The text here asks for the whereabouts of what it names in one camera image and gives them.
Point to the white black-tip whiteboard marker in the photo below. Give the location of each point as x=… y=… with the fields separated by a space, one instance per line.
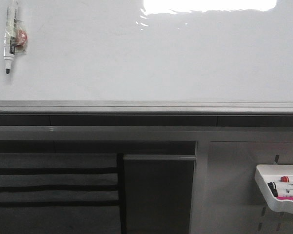
x=15 y=38

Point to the white plastic marker tray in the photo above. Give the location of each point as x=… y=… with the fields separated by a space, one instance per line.
x=272 y=173

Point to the white whiteboard with metal frame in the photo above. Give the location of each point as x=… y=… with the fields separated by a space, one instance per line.
x=180 y=56

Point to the black-capped marker in tray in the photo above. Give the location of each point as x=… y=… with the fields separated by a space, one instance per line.
x=280 y=185

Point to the pink eraser in tray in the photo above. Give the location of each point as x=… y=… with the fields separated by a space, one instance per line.
x=285 y=198

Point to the grey pegboard panel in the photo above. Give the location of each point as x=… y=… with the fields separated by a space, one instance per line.
x=226 y=198

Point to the dark grey metal panel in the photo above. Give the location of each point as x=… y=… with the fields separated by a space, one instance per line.
x=158 y=193

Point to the red-capped marker in tray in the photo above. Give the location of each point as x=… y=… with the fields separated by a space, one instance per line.
x=287 y=179

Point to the grey fabric organizer with black stripes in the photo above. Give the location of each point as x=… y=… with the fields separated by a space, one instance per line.
x=62 y=194

